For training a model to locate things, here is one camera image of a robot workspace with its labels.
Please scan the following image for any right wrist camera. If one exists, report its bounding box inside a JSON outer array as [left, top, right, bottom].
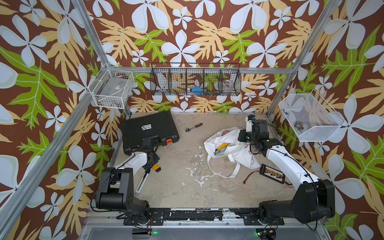
[[246, 115, 256, 132]]

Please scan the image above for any yellow utility knife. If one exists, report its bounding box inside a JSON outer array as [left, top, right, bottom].
[[215, 143, 231, 151]]

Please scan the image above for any black plastic tool case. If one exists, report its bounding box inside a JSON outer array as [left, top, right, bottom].
[[122, 112, 180, 156]]

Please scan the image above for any white cartoon print pouch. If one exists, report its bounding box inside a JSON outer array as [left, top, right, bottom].
[[204, 127, 261, 179]]

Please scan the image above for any black wire basket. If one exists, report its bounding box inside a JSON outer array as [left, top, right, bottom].
[[149, 63, 242, 97]]

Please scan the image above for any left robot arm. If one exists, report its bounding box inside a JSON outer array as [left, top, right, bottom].
[[90, 138, 159, 225]]

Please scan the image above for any black white pen knife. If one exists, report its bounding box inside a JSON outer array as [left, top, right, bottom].
[[135, 171, 150, 196]]

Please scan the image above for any white mesh basket right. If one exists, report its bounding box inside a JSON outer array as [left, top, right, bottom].
[[279, 90, 346, 142]]

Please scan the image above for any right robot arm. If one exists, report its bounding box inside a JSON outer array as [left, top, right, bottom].
[[238, 115, 336, 224]]

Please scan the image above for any blue object in basket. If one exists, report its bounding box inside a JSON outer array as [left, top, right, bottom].
[[192, 87, 204, 96]]

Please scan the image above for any white wire basket left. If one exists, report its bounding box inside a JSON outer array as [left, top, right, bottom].
[[89, 64, 135, 109]]

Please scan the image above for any yellow black cutter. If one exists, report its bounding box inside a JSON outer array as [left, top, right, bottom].
[[153, 164, 161, 173]]

